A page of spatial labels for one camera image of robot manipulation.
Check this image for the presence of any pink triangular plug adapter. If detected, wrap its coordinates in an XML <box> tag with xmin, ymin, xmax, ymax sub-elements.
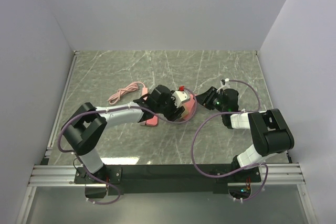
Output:
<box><xmin>144</xmin><ymin>116</ymin><xmax>158</xmax><ymax>127</ymax></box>

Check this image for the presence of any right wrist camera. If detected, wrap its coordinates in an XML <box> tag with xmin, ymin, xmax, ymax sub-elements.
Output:
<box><xmin>220</xmin><ymin>78</ymin><xmax>230</xmax><ymax>89</ymax></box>

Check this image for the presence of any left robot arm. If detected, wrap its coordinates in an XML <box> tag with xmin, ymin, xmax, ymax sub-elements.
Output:
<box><xmin>60</xmin><ymin>85</ymin><xmax>191</xmax><ymax>183</ymax></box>

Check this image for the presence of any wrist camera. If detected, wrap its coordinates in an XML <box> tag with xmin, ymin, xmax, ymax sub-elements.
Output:
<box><xmin>172</xmin><ymin>86</ymin><xmax>191</xmax><ymax>108</ymax></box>
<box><xmin>220</xmin><ymin>78</ymin><xmax>230</xmax><ymax>89</ymax></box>

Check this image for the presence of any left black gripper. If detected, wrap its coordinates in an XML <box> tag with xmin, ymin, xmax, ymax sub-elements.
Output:
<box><xmin>156</xmin><ymin>91</ymin><xmax>185</xmax><ymax>122</ymax></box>

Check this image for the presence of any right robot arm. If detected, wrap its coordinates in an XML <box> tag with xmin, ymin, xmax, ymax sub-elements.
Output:
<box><xmin>196</xmin><ymin>87</ymin><xmax>295</xmax><ymax>182</ymax></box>

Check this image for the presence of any wooden cube block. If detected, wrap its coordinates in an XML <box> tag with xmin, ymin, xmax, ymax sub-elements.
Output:
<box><xmin>182</xmin><ymin>103</ymin><xmax>190</xmax><ymax>120</ymax></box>

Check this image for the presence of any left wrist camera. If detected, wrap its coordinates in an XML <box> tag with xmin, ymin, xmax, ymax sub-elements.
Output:
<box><xmin>172</xmin><ymin>86</ymin><xmax>191</xmax><ymax>108</ymax></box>

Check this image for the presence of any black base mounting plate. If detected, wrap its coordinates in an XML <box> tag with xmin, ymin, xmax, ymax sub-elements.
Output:
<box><xmin>75</xmin><ymin>164</ymin><xmax>263</xmax><ymax>199</ymax></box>

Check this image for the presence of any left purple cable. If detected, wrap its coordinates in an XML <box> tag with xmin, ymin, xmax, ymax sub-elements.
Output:
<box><xmin>57</xmin><ymin>90</ymin><xmax>197</xmax><ymax>205</ymax></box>

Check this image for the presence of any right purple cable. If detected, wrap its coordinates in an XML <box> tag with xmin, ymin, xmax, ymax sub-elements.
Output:
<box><xmin>191</xmin><ymin>79</ymin><xmax>270</xmax><ymax>202</ymax></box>

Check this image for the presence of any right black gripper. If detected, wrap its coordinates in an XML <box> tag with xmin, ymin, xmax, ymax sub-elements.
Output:
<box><xmin>193</xmin><ymin>87</ymin><xmax>227</xmax><ymax>114</ymax></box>

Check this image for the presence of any pink triangular power strip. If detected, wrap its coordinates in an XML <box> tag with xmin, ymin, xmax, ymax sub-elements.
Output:
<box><xmin>185</xmin><ymin>94</ymin><xmax>197</xmax><ymax>120</ymax></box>

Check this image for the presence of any pink long power strip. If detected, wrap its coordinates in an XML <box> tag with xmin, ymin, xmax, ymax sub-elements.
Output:
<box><xmin>142</xmin><ymin>87</ymin><xmax>148</xmax><ymax>95</ymax></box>

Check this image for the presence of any purple cable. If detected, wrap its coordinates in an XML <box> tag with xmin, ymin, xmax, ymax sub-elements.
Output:
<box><xmin>191</xmin><ymin>79</ymin><xmax>270</xmax><ymax>202</ymax></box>
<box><xmin>57</xmin><ymin>90</ymin><xmax>197</xmax><ymax>205</ymax></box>

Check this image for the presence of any pink power cord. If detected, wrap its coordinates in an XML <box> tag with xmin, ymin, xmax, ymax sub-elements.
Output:
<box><xmin>107</xmin><ymin>81</ymin><xmax>145</xmax><ymax>104</ymax></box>

